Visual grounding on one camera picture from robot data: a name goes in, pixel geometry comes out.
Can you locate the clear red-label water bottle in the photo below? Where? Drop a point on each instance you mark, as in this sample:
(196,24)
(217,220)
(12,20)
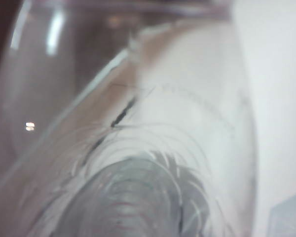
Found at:
(162,98)

